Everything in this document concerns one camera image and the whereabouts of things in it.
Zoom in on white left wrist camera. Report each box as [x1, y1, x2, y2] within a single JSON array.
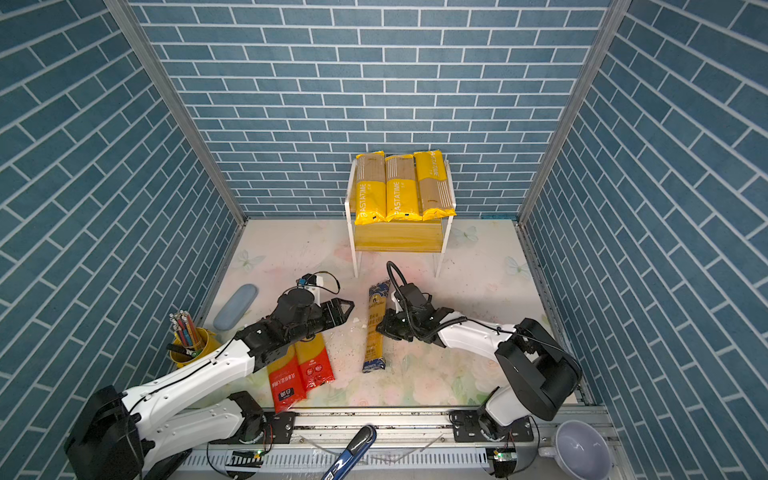
[[297, 273, 325, 303]]

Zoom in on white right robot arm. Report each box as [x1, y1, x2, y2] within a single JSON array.
[[376, 307, 583, 440]]

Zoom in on wooden two-tier shelf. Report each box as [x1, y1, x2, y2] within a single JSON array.
[[344, 159, 455, 278]]

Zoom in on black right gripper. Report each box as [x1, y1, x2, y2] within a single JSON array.
[[373, 306, 421, 342]]

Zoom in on yellow pencil cup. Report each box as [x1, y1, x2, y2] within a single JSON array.
[[166, 310, 221, 368]]

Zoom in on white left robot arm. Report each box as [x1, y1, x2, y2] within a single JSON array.
[[64, 288, 354, 479]]

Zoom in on yellow pastatime bag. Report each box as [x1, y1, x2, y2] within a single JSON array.
[[414, 150, 456, 221], [355, 151, 387, 225], [385, 155, 422, 222]]

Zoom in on red spaghetti bag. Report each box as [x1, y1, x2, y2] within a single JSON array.
[[295, 333, 335, 392], [267, 346, 306, 413]]

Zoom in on white bowl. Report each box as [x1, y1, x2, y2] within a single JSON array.
[[538, 420, 614, 480]]

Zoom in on blue moli pasta bag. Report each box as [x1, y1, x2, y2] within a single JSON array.
[[362, 280, 391, 373]]

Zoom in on grey-blue glasses case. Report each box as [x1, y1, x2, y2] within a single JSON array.
[[213, 284, 258, 332]]

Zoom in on aluminium mounting rail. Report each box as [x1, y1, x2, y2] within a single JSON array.
[[107, 405, 631, 480]]

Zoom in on blue black handheld tool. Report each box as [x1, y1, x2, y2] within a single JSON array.
[[321, 424, 377, 480]]

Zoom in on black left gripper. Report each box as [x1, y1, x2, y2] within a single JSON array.
[[286, 297, 357, 347]]

